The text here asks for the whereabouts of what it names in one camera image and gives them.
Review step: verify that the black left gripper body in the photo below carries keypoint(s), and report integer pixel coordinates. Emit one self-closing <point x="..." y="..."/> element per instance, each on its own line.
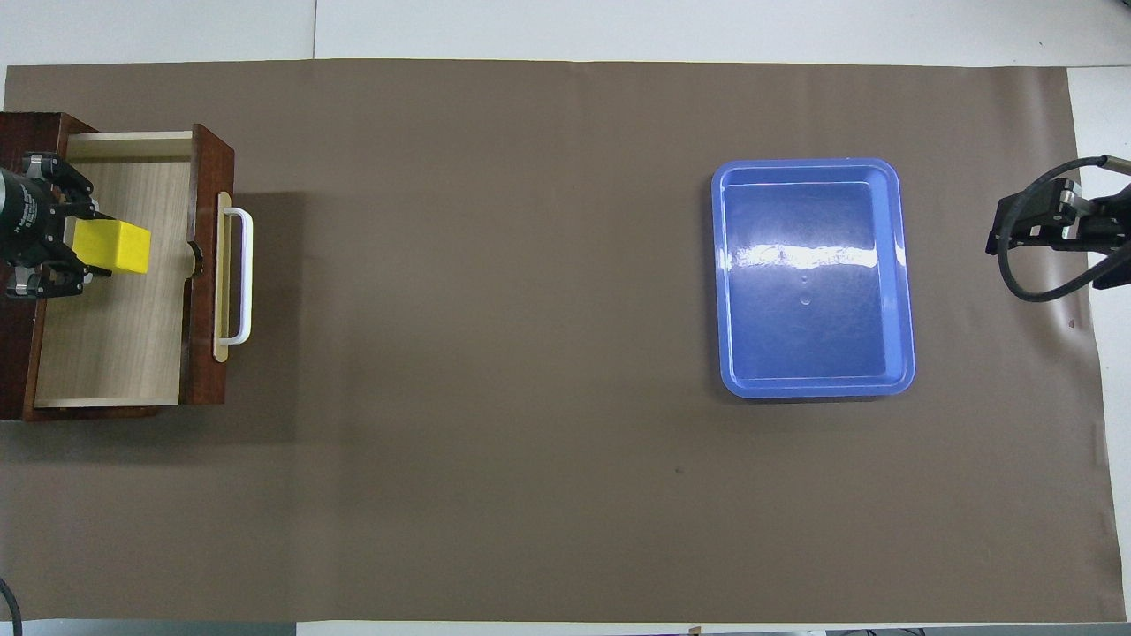
<point x="22" y="216"/>

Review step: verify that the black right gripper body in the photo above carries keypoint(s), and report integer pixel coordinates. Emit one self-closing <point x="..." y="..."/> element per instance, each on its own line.
<point x="1104" y="221"/>

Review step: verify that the yellow cube block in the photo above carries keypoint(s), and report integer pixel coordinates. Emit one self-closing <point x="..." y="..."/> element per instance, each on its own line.
<point x="113" y="247"/>

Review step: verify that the blue plastic tray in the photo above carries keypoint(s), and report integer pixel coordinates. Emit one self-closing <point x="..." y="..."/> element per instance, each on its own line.
<point x="795" y="353"/>

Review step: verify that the brown table mat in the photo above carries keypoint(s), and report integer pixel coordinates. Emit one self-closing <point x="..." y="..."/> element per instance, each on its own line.
<point x="486" y="353"/>

